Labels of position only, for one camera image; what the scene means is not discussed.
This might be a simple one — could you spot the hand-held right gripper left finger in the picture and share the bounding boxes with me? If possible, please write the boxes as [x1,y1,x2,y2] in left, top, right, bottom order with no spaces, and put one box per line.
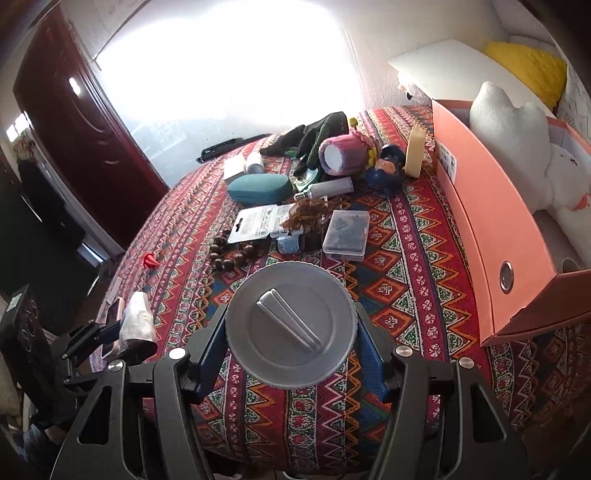
[48,305,232,480]

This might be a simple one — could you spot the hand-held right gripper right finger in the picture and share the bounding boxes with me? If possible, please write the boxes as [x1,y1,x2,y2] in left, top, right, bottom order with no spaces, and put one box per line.
[355,302,533,480]

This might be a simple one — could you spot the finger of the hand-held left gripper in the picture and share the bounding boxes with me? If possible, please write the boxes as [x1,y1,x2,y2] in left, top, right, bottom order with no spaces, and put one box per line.
[62,340,158,386]
[61,322,123,361]

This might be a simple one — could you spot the grey round metal lid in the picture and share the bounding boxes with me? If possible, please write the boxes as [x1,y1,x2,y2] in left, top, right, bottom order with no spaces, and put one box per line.
[225,261,357,388]

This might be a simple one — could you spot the clear plastic box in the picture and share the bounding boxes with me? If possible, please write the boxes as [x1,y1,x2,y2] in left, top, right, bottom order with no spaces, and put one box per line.
[322,210,371,262]

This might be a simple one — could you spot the small dark jar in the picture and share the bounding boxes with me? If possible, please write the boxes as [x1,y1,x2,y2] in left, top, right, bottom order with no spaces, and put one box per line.
[300,228,326,252]

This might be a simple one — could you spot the grey blister pack card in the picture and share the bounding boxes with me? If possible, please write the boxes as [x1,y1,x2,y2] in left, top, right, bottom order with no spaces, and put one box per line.
[228,204,298,244]

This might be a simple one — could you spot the teal glasses case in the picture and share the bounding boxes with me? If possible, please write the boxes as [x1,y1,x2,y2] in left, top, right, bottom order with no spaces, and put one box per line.
[227,173,293,204]

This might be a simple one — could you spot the white tube bottle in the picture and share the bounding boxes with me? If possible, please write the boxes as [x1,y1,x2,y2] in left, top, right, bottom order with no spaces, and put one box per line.
[294,176,355,201]

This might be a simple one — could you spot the small white box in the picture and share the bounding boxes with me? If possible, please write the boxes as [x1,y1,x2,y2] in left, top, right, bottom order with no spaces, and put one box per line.
[223,156,247,181]

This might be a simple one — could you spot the blue doll figurine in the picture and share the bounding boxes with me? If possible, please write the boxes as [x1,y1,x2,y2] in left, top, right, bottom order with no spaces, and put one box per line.
[365,144,405,197]

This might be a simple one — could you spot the orange storage box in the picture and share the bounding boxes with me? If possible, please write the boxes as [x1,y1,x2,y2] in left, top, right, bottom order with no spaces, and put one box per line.
[431,99,591,348]

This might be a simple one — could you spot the dark red door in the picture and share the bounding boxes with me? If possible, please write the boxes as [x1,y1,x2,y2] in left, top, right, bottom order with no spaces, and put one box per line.
[13,4,169,252]

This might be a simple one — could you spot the green metal object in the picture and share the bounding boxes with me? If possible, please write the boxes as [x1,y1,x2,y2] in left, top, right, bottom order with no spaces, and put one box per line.
[293,166,324,192]

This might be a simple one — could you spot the long black bar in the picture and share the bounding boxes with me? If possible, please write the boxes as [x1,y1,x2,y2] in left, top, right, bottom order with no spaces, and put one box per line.
[196,136,273,163]

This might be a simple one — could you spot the pink knitted roll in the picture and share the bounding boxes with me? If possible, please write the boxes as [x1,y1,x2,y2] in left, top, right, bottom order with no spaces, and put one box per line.
[320,129,370,178]

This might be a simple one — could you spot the pale yellow candle block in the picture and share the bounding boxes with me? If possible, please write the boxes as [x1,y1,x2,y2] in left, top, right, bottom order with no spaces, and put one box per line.
[404,124,428,178]

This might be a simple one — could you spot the dark cloth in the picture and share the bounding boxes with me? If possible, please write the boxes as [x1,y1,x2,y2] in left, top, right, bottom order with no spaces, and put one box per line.
[259,124,308,158]

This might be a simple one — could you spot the green dotted black glove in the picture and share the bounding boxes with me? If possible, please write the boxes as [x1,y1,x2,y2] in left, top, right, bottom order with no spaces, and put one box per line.
[295,112,349,171]

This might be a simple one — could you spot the white plush toy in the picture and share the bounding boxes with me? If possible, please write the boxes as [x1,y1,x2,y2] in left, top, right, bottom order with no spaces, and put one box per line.
[469,82,591,252]

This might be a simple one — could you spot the white foam board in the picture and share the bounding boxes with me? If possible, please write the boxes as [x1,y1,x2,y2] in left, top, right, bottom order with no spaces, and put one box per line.
[387,38,555,116]

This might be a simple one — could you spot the yellow cushion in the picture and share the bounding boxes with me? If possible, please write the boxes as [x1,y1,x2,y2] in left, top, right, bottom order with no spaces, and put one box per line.
[482,41,568,109]

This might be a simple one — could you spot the brown wooden bead bracelet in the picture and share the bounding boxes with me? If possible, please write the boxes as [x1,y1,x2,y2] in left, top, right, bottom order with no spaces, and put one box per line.
[209,229,264,273]

